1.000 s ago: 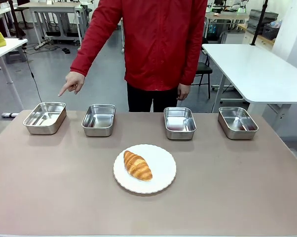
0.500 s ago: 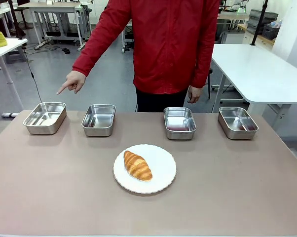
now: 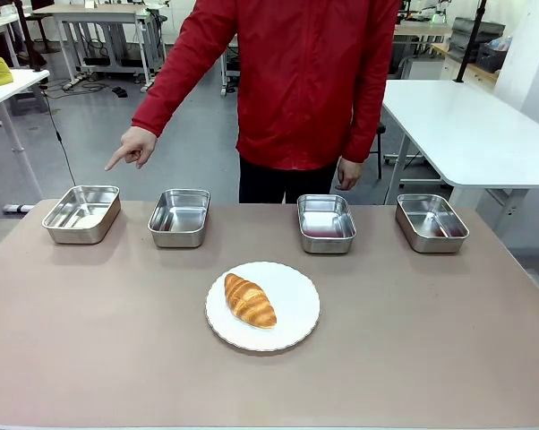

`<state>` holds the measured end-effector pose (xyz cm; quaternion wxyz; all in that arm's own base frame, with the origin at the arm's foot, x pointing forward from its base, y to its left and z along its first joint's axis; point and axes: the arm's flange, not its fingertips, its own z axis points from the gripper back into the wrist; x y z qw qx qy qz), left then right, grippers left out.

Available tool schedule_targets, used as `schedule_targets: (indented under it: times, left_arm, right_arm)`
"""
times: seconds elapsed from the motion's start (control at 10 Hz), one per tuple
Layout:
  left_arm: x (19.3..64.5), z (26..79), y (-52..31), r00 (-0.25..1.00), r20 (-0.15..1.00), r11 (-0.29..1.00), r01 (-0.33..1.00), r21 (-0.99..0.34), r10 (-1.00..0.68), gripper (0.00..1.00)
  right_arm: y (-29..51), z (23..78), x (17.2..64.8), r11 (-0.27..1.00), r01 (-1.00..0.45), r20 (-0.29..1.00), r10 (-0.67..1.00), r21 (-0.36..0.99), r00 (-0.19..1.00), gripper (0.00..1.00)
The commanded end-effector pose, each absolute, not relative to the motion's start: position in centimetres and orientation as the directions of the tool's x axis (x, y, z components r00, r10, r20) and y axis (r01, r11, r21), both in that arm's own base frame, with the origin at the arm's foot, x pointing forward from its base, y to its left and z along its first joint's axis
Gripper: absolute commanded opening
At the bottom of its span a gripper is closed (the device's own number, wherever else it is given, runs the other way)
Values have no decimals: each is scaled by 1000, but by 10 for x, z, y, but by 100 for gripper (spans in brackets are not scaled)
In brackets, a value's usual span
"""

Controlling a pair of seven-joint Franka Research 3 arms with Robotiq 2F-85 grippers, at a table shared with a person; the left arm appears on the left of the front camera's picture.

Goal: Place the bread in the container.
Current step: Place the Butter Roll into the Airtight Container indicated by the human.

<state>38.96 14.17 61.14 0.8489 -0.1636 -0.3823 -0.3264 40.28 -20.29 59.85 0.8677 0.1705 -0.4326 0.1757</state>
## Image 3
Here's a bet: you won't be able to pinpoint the black tripod pole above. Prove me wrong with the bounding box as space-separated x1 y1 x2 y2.
453 0 487 84

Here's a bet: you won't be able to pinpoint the white power strip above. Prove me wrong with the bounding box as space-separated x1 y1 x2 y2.
61 73 88 92

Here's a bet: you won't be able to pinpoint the white desk with leg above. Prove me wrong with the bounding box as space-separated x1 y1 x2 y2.
0 68 51 214

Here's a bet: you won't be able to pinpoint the person's red-sleeved arm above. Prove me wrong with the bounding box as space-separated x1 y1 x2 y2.
343 0 401 164
131 0 240 139

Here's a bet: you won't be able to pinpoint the person's dark trousers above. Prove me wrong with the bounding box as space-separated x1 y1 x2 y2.
238 153 341 205

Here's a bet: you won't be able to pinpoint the white scalloped plate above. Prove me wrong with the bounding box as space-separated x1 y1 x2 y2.
204 261 321 353

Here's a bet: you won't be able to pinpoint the person's red jacket torso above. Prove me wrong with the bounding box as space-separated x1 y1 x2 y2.
192 0 401 172

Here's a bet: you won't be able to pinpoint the person's left red-sleeved arm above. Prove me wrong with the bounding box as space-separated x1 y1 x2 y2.
343 0 401 164

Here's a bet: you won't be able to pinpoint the grey workbench with frame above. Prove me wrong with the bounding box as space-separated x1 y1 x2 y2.
30 3 163 89

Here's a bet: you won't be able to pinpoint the person's right hand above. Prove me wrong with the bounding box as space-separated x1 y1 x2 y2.
104 125 158 172

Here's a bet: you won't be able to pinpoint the dark storage crate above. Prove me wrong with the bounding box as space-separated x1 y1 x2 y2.
448 16 507 73

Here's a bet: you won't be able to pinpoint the golden brown croissant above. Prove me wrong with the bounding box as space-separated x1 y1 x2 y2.
224 272 278 331

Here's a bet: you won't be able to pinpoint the person's left hand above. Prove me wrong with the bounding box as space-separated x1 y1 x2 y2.
334 155 364 192

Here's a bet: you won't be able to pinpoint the person's right red-sleeved arm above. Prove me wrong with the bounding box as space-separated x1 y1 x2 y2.
131 0 240 139

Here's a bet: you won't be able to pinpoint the black cable on floor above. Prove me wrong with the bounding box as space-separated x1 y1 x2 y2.
39 84 78 187

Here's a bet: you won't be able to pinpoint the rectangular stainless steel container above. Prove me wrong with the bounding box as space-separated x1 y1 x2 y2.
296 193 358 255
41 185 122 245
395 193 471 254
147 188 211 249

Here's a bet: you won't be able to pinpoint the large white table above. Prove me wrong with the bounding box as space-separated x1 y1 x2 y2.
380 79 539 207

